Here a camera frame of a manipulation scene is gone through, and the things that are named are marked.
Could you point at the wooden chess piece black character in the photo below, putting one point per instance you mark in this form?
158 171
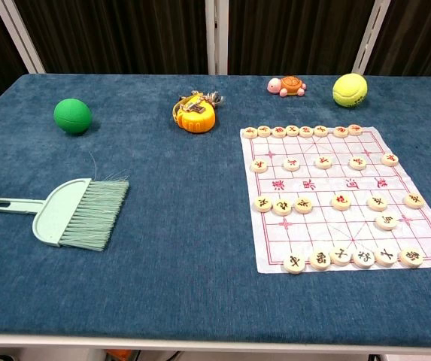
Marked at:
340 255
414 200
386 256
294 263
377 203
282 207
363 258
263 204
320 259
411 258
386 222
303 205

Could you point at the white chess board sheet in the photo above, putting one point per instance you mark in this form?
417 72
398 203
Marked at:
324 229

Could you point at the blue table cloth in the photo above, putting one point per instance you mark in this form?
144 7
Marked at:
181 225

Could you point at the yellow orange tape measure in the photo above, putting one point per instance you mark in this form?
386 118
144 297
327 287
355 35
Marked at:
194 118

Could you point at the metal keyring charm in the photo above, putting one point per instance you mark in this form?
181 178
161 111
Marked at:
215 98

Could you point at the pink orange turtle toy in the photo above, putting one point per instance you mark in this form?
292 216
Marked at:
288 86

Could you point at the mint green hand brush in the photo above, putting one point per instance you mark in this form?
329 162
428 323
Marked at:
64 210

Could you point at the green ball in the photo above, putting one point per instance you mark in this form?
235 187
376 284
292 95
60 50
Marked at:
72 116

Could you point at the yellow tennis ball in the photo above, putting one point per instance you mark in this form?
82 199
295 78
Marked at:
349 90

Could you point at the black curtain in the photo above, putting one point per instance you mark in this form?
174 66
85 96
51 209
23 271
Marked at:
125 34

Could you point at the orange object under table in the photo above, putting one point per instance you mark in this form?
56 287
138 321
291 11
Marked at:
118 355

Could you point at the white frame post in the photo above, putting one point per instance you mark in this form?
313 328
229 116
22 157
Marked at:
217 37
371 37
19 37

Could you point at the white table edge rail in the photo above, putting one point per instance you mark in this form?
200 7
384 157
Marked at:
200 344

